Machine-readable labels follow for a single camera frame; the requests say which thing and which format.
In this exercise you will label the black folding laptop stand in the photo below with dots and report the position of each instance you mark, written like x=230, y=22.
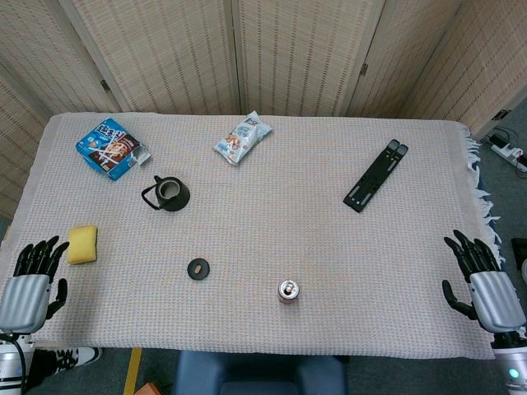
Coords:
x=376, y=175

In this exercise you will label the blue snack box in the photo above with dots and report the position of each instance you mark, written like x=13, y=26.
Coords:
x=109, y=149

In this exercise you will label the red soda can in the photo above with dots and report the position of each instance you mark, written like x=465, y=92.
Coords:
x=288, y=291

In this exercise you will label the beige woven folding screen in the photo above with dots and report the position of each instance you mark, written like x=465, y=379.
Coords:
x=263, y=53

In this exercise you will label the black kettle with handle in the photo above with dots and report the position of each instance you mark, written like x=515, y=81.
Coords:
x=175, y=196

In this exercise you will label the white power strip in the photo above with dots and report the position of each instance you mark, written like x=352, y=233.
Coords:
x=510, y=151

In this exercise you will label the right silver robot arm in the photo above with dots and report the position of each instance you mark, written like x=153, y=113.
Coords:
x=512, y=362

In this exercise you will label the black round lid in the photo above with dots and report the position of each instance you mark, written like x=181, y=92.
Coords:
x=199, y=269

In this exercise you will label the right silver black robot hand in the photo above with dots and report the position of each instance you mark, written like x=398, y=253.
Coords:
x=496, y=298

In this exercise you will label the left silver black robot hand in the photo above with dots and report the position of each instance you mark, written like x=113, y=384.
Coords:
x=24, y=300

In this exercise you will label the white blue snack bag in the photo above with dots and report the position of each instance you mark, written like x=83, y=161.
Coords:
x=241, y=138

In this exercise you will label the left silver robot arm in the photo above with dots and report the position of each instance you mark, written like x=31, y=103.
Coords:
x=10, y=362

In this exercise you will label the yellow sponge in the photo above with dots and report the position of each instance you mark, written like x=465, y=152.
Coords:
x=82, y=243

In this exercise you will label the beige woven tablecloth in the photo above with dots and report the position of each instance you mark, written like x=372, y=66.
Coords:
x=263, y=230

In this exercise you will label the white black sneaker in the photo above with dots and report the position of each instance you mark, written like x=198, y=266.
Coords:
x=78, y=357

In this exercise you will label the orange box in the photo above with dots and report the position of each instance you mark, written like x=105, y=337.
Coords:
x=150, y=389

